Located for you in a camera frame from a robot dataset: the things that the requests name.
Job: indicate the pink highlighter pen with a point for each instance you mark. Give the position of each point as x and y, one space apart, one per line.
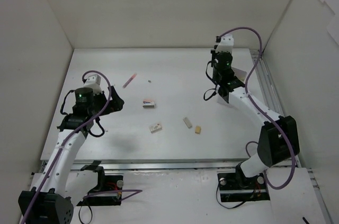
129 80

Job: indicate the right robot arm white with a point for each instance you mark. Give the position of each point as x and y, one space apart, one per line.
278 138

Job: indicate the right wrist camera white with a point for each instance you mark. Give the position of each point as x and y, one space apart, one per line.
224 43

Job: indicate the clear divided organizer container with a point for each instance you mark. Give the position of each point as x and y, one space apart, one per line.
237 73

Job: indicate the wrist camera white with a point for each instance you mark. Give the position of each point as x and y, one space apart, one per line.
224 43
93 82

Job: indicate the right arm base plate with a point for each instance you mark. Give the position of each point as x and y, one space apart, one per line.
230 191

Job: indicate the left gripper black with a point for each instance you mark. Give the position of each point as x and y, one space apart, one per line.
108 101

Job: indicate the white worn eraser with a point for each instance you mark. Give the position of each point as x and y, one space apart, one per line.
187 122

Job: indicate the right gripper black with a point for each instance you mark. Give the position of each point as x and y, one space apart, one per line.
216 55

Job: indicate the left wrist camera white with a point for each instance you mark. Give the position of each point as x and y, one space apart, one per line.
93 82

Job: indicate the small tan eraser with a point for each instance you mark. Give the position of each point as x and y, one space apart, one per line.
198 130

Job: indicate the white eraser red logo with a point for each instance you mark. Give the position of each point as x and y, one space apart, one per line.
155 127

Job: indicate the eraser with pink sleeve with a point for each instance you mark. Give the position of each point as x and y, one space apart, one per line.
148 104

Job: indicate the aluminium rail frame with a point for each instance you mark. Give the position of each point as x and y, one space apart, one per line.
192 144

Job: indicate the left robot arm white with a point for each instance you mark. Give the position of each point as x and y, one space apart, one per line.
52 198

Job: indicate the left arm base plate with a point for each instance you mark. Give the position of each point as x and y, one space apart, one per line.
111 182

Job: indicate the black object bottom right corner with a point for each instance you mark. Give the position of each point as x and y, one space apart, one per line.
305 220

